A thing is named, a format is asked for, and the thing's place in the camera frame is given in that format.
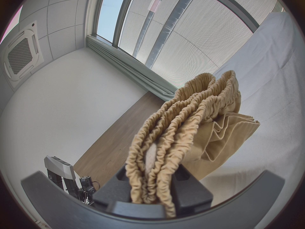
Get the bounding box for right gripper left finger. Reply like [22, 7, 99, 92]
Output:
[92, 165, 132, 207]

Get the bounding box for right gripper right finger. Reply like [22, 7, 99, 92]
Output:
[171, 164, 213, 210]

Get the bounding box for tan shorts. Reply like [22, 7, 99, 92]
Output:
[125, 70, 261, 219]

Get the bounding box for bed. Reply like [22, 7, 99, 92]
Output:
[74, 11, 305, 208]

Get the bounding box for grey-green curtain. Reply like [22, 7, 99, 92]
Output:
[86, 36, 179, 102]

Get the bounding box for white ceiling air vent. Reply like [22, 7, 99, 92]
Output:
[0, 22, 44, 89]

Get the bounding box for window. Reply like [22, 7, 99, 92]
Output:
[86, 0, 286, 88]

